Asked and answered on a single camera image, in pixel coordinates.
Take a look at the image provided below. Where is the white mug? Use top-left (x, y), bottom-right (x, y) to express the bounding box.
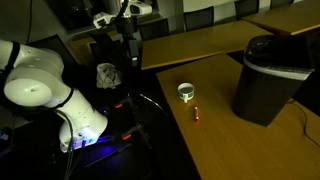
top-left (177, 82), bottom-right (196, 104)

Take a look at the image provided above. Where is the red marker pen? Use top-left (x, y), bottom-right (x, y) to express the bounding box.
top-left (193, 106), bottom-right (201, 124)

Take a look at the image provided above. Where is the crumpled grey cloth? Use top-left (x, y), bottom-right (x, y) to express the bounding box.
top-left (95, 62), bottom-right (124, 90)

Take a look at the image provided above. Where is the long wooden table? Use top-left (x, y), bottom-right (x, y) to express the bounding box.
top-left (140, 19), bottom-right (274, 71)

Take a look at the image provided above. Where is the black trash bin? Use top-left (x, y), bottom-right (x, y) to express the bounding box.
top-left (231, 34), bottom-right (316, 128)

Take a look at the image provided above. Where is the small wooden table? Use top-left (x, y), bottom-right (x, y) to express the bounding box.
top-left (242, 0), bottom-right (320, 36)

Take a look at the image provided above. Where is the black camera tripod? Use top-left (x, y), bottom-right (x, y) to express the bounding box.
top-left (109, 0), bottom-right (157, 152)

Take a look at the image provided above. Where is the white camera device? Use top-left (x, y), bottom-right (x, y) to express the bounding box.
top-left (127, 0), bottom-right (153, 16)
top-left (92, 12), bottom-right (116, 30)

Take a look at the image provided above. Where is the robot base cable bundle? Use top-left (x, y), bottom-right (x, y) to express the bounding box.
top-left (54, 109), bottom-right (88, 180)

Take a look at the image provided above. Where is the thin black table cable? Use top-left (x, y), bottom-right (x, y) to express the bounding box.
top-left (288, 99), bottom-right (320, 148)

